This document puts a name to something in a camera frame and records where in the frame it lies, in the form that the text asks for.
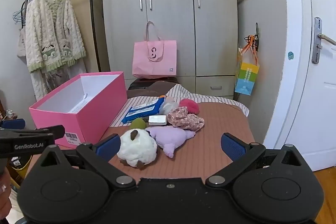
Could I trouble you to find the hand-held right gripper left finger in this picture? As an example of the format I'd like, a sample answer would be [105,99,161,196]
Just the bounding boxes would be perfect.
[39,134,137,188]

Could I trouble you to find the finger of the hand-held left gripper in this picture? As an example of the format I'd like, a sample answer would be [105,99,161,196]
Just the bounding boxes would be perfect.
[0,119,26,130]
[39,125,65,139]

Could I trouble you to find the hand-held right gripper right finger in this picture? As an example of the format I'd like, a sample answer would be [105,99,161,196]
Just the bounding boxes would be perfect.
[205,133,302,188]

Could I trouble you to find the white sheep plush toy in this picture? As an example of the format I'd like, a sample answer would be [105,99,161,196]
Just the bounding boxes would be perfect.
[116,129,158,170]

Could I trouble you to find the pink cardboard box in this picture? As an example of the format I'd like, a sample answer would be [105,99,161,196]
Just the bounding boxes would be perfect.
[29,71,128,149]

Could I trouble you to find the green plush ball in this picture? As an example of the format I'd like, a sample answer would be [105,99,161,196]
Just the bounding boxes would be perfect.
[130,118,147,131]

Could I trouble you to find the floral fabric pouch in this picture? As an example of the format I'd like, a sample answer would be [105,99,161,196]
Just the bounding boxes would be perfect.
[167,106,205,132]

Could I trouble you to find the small white pack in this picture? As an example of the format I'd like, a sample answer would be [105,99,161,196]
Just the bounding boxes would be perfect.
[148,115,168,126]

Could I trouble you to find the pink fluffy pom keychain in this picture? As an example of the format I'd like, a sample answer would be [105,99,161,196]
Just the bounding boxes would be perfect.
[179,98,200,115]

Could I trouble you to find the purple plush toy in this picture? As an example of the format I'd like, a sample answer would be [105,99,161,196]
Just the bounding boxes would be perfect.
[145,126,196,159]

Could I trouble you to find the person's left hand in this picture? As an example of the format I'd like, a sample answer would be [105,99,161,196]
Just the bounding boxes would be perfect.
[0,177,12,217]

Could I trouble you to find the yellow bin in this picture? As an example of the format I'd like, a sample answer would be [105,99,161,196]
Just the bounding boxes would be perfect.
[8,153,32,180]

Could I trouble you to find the brown ribbed mat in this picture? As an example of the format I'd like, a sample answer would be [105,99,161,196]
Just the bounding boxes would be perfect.
[26,102,256,180]

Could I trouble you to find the blue and white packet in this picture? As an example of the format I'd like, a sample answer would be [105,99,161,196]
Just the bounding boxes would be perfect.
[121,98,166,124]

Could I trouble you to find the striped bed sheet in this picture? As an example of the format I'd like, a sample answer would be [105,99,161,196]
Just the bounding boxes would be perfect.
[110,84,250,127]

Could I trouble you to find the white pajama pants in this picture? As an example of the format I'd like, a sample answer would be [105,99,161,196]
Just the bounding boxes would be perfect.
[29,60,86,102]

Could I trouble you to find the colourful paper gift bag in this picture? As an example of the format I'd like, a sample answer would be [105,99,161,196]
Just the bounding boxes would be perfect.
[234,34,260,96]

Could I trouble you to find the white mesh bath puff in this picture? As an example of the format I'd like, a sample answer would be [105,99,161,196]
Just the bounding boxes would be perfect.
[160,97,179,115]

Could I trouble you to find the dark brown cloth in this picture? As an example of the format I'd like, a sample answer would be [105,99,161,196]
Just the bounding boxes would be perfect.
[127,81,179,99]

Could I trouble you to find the beige canvas bag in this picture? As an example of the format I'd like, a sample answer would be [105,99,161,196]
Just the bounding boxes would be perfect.
[17,26,28,65]

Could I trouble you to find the white door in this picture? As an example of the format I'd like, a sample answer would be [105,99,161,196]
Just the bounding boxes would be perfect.
[264,0,336,172]

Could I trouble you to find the pink tote bag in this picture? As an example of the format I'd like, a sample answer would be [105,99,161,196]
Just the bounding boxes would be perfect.
[132,21,177,79]

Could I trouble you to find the white fleece cardigan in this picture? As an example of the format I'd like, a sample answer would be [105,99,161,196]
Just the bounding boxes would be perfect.
[25,0,87,73]

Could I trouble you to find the teal clothes hangers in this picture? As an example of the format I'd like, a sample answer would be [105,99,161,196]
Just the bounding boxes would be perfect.
[12,1,30,28]

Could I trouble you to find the black clothes rack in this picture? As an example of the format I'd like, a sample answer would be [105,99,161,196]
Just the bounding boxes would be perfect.
[20,0,102,73]

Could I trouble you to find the black wall hook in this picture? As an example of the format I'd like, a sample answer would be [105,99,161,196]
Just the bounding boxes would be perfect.
[253,22,261,51]

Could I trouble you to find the metal door handle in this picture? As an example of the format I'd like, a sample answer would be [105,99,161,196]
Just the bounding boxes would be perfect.
[311,17,336,64]

